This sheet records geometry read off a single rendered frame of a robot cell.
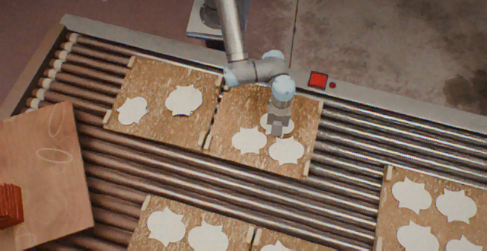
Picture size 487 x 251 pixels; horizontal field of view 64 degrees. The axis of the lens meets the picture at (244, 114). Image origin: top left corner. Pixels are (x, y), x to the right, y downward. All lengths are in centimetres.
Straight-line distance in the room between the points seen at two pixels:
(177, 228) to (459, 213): 102
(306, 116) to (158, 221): 70
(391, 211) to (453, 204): 23
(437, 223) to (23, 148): 152
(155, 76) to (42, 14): 186
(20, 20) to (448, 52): 319
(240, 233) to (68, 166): 65
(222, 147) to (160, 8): 184
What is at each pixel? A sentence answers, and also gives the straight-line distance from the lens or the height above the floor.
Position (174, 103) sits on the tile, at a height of 97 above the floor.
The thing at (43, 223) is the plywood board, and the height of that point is 104.
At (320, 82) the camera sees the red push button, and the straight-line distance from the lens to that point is 170.
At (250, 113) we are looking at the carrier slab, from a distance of 160.
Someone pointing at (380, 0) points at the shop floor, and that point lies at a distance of 335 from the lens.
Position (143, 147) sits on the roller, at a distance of 161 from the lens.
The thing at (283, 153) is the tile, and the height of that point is 95.
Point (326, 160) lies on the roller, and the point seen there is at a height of 92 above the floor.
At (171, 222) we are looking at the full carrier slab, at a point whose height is 95.
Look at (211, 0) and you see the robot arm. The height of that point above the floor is 104.
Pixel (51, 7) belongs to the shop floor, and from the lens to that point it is 345.
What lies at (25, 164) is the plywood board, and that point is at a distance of 161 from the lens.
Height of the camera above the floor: 238
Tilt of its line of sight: 65 degrees down
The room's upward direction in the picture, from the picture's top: straight up
